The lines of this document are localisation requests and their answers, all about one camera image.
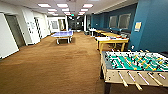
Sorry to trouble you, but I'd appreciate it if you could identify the dark grey doorway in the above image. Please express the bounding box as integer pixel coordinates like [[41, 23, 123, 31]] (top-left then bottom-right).
[[4, 14, 26, 50]]

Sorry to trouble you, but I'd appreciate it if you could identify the frosted office window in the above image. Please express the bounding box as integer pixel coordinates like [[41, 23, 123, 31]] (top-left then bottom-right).
[[51, 20, 60, 30]]

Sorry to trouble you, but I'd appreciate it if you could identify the pale yellow wall plate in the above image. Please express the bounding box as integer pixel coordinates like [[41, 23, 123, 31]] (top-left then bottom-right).
[[134, 21, 143, 32]]

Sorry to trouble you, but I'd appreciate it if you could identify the green foosball table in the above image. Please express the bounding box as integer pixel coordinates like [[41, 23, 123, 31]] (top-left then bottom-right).
[[99, 49, 168, 94]]

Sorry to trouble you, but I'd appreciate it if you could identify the yellow air hockey table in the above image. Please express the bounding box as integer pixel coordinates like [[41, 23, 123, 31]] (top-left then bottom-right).
[[95, 35, 130, 54]]

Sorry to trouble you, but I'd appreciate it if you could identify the blue ping pong table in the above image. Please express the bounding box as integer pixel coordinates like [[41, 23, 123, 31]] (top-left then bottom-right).
[[50, 30, 75, 45]]

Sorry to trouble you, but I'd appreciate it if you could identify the interior glass window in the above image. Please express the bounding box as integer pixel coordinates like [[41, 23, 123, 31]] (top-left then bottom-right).
[[108, 15, 119, 29], [118, 13, 132, 30]]

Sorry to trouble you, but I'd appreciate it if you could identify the ceiling light panel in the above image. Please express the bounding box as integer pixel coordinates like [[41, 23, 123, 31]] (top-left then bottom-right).
[[47, 8, 59, 13], [37, 3, 52, 9], [56, 3, 70, 9], [82, 3, 95, 9], [79, 8, 90, 13], [60, 8, 71, 13]]

